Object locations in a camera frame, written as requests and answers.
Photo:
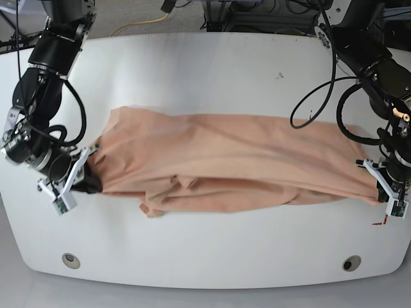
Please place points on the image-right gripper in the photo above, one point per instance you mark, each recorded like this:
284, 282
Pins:
397, 170

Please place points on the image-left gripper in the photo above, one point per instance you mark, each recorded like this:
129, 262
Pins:
57, 164

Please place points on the peach T-shirt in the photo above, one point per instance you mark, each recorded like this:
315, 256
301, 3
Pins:
226, 162

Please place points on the image-left white wrist camera mount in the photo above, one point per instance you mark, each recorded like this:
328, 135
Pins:
60, 193

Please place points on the image-right white wrist camera mount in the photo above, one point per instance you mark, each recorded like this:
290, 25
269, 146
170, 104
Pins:
392, 189

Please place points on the left table cable grommet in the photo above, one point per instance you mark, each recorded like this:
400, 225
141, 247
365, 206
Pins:
71, 261

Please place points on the table cable grommet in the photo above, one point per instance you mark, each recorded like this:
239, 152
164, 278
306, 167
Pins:
71, 261
352, 263

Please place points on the right table cable grommet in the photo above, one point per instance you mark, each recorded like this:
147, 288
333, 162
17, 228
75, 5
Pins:
352, 263

